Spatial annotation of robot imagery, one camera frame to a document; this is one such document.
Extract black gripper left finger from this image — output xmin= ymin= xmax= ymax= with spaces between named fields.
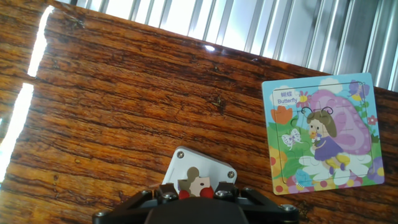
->
xmin=92 ymin=183 xmax=180 ymax=224

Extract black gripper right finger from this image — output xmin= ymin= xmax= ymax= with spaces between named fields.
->
xmin=214 ymin=182 xmax=299 ymax=224

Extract girl head puzzle piece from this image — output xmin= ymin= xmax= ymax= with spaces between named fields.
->
xmin=177 ymin=166 xmax=215 ymax=200

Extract colourful butterfly puzzle board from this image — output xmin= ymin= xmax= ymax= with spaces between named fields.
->
xmin=261 ymin=72 xmax=386 ymax=196

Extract white box with red button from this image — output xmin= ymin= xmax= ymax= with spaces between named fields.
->
xmin=161 ymin=146 xmax=238 ymax=195

